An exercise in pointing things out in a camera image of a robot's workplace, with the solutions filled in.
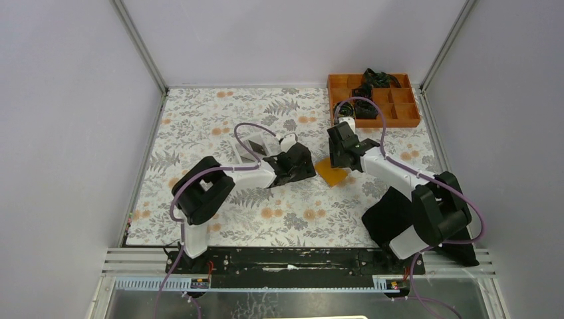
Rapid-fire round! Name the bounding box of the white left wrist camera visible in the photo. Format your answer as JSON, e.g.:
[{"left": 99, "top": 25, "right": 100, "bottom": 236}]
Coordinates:
[{"left": 279, "top": 133, "right": 297, "bottom": 152}]

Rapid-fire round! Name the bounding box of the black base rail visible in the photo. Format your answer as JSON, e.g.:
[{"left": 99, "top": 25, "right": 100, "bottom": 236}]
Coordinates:
[{"left": 164, "top": 247, "right": 425, "bottom": 290}]

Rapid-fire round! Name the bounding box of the white card box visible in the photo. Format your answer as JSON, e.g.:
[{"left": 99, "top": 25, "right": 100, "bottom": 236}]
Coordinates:
[{"left": 228, "top": 133, "right": 281, "bottom": 171}]

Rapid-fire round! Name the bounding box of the dark brown rolled tie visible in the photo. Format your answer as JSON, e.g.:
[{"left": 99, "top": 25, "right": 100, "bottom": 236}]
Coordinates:
[{"left": 354, "top": 100, "right": 379, "bottom": 120}]

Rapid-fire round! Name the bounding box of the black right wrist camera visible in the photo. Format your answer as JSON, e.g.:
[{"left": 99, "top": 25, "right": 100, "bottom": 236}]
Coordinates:
[{"left": 327, "top": 117, "right": 358, "bottom": 148}]

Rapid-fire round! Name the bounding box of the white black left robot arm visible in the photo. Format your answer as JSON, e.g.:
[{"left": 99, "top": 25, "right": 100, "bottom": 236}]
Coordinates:
[{"left": 170, "top": 143, "right": 316, "bottom": 273}]

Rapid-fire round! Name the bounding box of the black cloth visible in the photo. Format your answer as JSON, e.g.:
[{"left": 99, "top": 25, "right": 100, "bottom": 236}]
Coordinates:
[{"left": 361, "top": 187, "right": 480, "bottom": 266}]

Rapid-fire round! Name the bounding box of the orange wooden divided tray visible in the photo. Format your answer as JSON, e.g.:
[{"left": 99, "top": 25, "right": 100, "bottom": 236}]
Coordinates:
[{"left": 327, "top": 73, "right": 420, "bottom": 128}]

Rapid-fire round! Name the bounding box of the floral patterned table mat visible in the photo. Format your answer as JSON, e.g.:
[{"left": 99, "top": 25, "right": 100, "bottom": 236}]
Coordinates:
[{"left": 126, "top": 87, "right": 459, "bottom": 249}]

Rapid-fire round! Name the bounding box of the blue yellow rolled tie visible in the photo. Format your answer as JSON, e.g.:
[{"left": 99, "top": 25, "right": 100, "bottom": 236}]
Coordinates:
[{"left": 332, "top": 102, "right": 356, "bottom": 122}]

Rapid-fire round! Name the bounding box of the yellow leather card holder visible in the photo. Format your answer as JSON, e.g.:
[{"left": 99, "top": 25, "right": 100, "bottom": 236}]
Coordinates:
[{"left": 314, "top": 157, "right": 349, "bottom": 187}]

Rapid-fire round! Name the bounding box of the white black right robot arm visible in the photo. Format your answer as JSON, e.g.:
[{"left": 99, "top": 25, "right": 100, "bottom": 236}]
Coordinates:
[{"left": 329, "top": 134, "right": 478, "bottom": 274}]

